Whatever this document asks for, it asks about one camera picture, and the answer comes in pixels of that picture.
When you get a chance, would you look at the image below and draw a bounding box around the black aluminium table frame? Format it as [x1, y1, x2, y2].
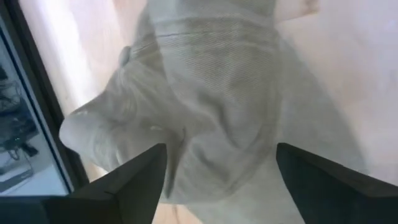
[0, 0, 91, 198]

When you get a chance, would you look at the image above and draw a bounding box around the beige baseball cap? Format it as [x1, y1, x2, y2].
[58, 0, 287, 208]

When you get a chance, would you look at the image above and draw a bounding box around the black wire floor fan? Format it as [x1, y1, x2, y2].
[0, 67, 40, 159]

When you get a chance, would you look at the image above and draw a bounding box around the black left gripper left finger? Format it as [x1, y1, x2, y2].
[0, 142, 168, 224]

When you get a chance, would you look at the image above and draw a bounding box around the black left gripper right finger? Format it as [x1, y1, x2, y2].
[275, 142, 398, 224]

